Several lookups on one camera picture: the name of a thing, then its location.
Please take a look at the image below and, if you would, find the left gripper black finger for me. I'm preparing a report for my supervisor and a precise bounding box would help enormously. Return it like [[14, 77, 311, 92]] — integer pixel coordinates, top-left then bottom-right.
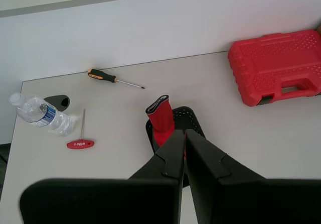
[[19, 130, 185, 224], [185, 129, 321, 224]]

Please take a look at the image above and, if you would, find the red and black work glove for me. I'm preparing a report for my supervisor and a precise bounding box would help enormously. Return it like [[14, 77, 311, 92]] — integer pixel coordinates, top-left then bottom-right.
[[145, 95, 188, 159]]

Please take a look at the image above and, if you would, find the black perforated basket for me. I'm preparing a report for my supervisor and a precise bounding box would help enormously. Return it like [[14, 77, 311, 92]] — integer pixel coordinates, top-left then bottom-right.
[[145, 105, 207, 188]]

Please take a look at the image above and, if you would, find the clear plastic water bottle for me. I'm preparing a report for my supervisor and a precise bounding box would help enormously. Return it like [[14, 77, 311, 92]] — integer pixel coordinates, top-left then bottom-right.
[[9, 92, 78, 137]]

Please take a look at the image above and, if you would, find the black and orange screwdriver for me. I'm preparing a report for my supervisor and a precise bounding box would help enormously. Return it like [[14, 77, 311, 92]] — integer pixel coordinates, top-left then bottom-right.
[[87, 68, 145, 90]]

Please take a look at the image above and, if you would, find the red plastic tool case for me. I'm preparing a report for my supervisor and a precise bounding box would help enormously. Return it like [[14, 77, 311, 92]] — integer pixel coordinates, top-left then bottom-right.
[[227, 30, 321, 107]]

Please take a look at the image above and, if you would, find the red T-handle hex key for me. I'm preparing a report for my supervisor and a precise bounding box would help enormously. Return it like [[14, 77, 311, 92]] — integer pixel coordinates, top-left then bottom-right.
[[66, 108, 96, 150]]

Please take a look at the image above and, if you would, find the black desk cable grommet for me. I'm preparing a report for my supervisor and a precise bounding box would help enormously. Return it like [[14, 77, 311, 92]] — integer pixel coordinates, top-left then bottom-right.
[[44, 94, 71, 112]]

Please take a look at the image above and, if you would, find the grey wall trim strip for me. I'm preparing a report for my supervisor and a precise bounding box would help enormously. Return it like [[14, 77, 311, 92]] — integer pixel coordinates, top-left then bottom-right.
[[0, 0, 236, 18]]

